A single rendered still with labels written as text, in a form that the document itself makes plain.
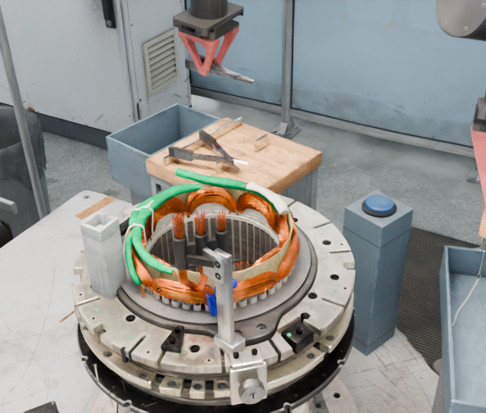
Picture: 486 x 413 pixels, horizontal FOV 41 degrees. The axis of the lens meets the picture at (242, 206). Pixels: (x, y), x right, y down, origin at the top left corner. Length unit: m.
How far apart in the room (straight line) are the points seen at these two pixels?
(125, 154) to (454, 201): 2.07
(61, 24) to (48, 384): 2.33
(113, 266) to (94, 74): 2.51
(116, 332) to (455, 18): 0.43
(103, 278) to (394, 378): 0.53
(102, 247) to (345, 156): 2.60
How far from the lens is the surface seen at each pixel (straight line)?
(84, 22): 3.10
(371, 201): 0.95
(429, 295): 2.41
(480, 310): 0.83
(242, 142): 1.05
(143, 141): 1.16
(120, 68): 3.05
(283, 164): 0.99
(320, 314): 0.68
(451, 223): 2.81
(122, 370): 0.69
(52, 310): 1.20
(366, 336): 1.06
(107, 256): 0.68
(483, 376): 0.75
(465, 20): 0.58
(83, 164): 3.24
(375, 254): 0.95
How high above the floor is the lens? 1.56
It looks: 34 degrees down
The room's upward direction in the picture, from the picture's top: 1 degrees counter-clockwise
